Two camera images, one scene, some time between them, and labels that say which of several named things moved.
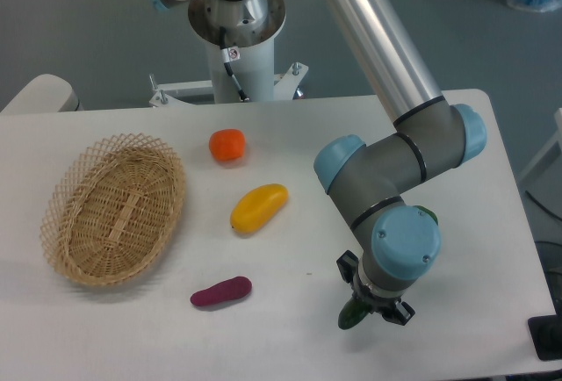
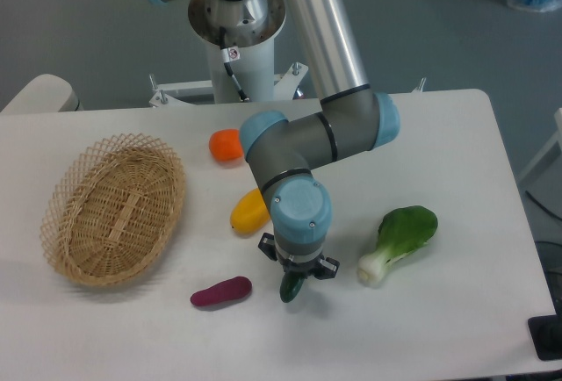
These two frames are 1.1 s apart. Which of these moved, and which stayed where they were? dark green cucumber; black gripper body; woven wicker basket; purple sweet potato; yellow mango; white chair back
Moved: black gripper body; dark green cucumber
Stayed: purple sweet potato; white chair back; yellow mango; woven wicker basket
